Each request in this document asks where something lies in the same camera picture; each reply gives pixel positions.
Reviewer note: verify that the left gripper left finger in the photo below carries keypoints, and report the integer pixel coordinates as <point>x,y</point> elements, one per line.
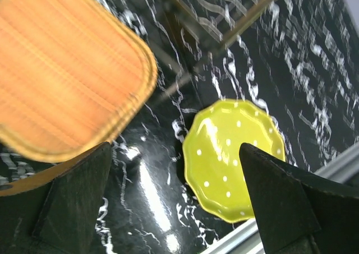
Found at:
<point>55,211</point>

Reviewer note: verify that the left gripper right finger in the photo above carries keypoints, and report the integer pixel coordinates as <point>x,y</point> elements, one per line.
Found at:
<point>303,203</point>

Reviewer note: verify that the green scalloped plate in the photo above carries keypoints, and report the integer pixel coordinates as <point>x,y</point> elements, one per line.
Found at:
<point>212,165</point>

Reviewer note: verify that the aluminium mounting rail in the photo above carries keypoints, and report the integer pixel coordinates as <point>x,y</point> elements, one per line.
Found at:
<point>308,181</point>

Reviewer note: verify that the steel wire dish rack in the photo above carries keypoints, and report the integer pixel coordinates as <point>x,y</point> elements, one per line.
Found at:
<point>211,24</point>

